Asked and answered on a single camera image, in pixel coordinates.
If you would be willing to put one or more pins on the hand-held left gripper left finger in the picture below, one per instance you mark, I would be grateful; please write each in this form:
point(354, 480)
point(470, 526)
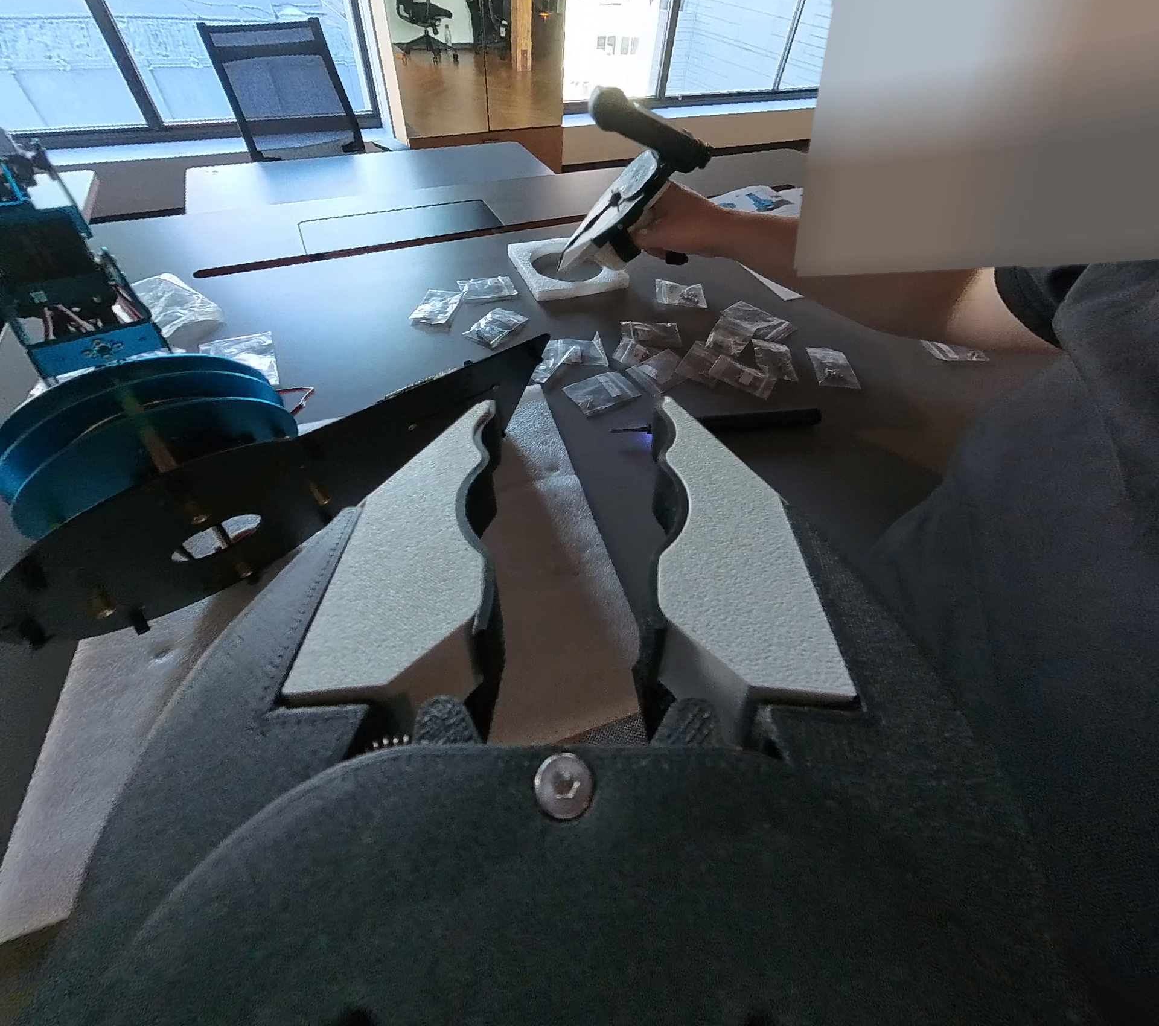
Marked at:
point(389, 591)

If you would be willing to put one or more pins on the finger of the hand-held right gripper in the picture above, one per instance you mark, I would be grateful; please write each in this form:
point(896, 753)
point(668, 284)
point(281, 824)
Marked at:
point(616, 231)
point(598, 207)

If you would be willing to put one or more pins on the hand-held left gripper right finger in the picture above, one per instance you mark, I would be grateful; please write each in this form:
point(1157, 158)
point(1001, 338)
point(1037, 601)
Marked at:
point(751, 591)

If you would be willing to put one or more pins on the white foam block with hole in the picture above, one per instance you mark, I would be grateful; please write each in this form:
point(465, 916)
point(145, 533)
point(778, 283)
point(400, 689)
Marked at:
point(611, 285)

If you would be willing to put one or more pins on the black electric screwdriver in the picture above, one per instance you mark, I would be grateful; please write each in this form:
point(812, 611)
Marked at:
point(761, 419)

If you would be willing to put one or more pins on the blue toy robot arm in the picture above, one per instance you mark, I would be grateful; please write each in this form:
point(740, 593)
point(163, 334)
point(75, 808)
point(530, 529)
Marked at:
point(145, 428)

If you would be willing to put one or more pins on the person's right forearm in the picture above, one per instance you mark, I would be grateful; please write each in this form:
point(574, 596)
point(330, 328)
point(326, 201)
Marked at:
point(860, 297)

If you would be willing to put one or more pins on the dark grey desk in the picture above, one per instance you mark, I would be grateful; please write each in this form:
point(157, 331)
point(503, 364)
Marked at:
point(362, 293)
point(362, 170)

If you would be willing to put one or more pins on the person's right hand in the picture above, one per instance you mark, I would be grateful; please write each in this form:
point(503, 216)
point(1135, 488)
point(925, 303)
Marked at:
point(693, 225)

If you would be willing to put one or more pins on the printed instruction sheet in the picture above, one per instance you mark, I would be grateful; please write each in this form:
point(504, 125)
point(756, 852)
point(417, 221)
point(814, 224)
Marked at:
point(761, 200)

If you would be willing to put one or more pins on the grey foam sheet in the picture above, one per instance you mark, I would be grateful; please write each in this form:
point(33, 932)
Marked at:
point(543, 591)

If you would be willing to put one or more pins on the scattered small parts bags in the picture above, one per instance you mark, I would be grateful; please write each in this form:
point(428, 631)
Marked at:
point(598, 392)

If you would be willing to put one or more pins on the small metal screw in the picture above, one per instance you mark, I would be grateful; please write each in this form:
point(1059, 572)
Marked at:
point(629, 429)

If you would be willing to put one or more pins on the flat clear plastic bag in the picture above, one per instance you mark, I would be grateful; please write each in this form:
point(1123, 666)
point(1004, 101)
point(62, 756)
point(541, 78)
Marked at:
point(244, 356)

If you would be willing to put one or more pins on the black mesh office chair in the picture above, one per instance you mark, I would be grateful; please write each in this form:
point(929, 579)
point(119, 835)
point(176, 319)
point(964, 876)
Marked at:
point(281, 80)

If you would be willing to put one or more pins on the crumpled clear plastic bag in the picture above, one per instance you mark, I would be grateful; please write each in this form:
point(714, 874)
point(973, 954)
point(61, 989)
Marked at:
point(177, 306)

